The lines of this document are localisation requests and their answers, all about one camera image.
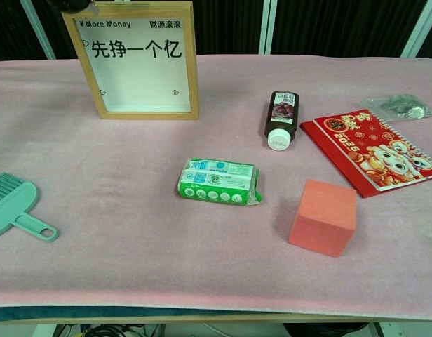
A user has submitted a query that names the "clear bag of coins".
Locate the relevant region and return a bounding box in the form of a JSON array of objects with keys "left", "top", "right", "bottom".
[{"left": 358, "top": 93, "right": 432, "bottom": 123}]

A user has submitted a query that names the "black round object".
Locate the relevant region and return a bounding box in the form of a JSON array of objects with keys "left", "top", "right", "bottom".
[{"left": 284, "top": 322, "right": 370, "bottom": 337}]

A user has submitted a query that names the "pink foam table cover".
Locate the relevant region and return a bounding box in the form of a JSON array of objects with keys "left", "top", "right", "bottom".
[{"left": 0, "top": 53, "right": 432, "bottom": 322}]

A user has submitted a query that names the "black pleated curtain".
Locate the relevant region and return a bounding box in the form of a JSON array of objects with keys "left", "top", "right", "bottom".
[{"left": 0, "top": 0, "right": 432, "bottom": 62}]

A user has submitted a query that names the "black cables bundle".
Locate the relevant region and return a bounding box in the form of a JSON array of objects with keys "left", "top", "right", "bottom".
[{"left": 54, "top": 322, "right": 163, "bottom": 337}]

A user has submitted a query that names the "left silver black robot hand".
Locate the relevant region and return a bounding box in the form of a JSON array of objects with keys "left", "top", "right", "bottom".
[{"left": 47, "top": 0, "right": 94, "bottom": 13}]

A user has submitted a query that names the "red spiral calendar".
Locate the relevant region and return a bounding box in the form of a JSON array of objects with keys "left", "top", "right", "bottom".
[{"left": 299, "top": 108, "right": 432, "bottom": 199}]

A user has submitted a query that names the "pink foam cube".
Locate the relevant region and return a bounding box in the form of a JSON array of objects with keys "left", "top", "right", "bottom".
[{"left": 288, "top": 178, "right": 358, "bottom": 259}]

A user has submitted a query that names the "green tissue pack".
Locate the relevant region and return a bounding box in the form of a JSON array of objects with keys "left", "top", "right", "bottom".
[{"left": 174, "top": 157, "right": 264, "bottom": 208}]

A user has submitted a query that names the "teal plastic brush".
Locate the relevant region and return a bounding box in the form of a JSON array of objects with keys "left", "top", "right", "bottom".
[{"left": 0, "top": 171, "right": 60, "bottom": 244}]

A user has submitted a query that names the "wooden framed coin bank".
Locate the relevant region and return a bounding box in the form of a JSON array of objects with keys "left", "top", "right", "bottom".
[{"left": 61, "top": 1, "right": 200, "bottom": 121}]

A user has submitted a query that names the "white upright frame post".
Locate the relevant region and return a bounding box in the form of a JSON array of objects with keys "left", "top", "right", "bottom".
[{"left": 258, "top": 0, "right": 277, "bottom": 55}]

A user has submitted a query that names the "dark bottle white cap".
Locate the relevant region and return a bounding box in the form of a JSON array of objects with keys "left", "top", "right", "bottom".
[{"left": 263, "top": 90, "right": 301, "bottom": 152}]

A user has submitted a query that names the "white slanted frame post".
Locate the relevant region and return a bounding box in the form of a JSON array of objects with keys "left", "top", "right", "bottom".
[
  {"left": 19, "top": 0, "right": 58, "bottom": 60},
  {"left": 400, "top": 0, "right": 432, "bottom": 59}
]

